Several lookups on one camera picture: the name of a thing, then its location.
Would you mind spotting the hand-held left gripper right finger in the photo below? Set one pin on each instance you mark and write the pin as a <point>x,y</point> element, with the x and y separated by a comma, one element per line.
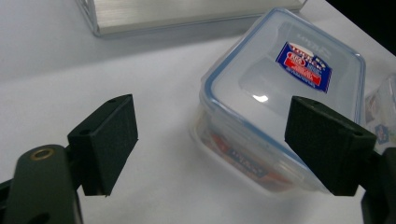
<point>327,146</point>

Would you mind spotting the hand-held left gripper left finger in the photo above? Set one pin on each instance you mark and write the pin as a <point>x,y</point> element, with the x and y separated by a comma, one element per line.
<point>106,146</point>

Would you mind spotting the small clear plastic food container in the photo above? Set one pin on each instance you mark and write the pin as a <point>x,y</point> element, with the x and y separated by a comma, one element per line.
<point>384,102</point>

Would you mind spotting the large clear plastic food container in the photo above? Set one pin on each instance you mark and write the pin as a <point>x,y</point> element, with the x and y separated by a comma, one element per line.
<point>249,71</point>

